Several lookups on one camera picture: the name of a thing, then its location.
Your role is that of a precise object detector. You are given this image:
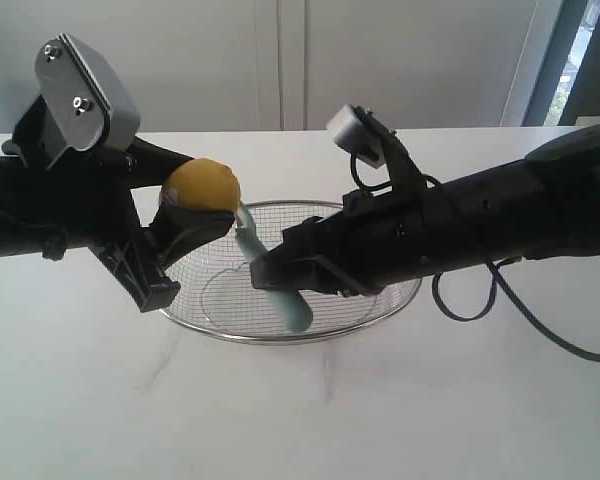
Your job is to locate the teal handled peeler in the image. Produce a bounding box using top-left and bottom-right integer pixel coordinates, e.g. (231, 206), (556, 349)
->
(235, 201), (313, 334)

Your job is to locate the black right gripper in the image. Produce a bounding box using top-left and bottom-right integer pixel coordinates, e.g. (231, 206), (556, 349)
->
(249, 134), (446, 299)

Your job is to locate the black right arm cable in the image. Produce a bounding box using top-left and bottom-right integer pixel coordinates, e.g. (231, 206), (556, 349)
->
(349, 149), (600, 364)

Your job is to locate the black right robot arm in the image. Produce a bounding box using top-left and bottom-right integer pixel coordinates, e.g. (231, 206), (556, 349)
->
(250, 124), (600, 296)

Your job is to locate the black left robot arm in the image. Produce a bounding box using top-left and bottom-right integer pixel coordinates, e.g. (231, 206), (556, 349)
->
(0, 97), (241, 312)

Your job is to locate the oval steel mesh basket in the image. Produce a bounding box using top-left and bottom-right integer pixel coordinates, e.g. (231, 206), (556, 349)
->
(162, 200), (421, 345)

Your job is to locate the yellow lemon with sticker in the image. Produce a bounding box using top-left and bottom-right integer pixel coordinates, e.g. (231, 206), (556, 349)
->
(160, 158), (241, 212)

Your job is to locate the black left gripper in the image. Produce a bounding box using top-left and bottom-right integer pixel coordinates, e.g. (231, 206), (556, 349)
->
(0, 97), (235, 312)

